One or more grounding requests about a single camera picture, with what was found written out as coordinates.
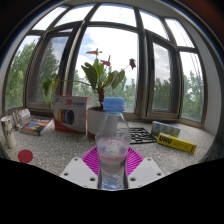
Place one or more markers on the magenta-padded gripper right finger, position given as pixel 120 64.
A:
pixel 145 170

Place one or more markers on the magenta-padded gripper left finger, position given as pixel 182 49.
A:
pixel 78 171

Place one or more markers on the clear blue-capped water bottle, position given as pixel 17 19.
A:
pixel 112 140

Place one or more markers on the black lattice trivet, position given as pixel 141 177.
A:
pixel 142 136

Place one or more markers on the long yellow glue box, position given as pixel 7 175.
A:
pixel 176 143

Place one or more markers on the small green patterned box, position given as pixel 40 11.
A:
pixel 165 129

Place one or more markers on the potted plant in white pot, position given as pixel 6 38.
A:
pixel 94 121

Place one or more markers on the flat round red coaster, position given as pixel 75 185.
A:
pixel 25 156

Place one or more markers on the red white filament spool box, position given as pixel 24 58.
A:
pixel 70 115

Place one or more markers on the colourful dark-covered book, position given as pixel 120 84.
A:
pixel 36 126

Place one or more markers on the white printed paper cup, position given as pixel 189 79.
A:
pixel 8 133

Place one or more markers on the coil of beige twine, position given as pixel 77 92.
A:
pixel 16 120

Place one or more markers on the brown framed bay window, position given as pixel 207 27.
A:
pixel 143 73

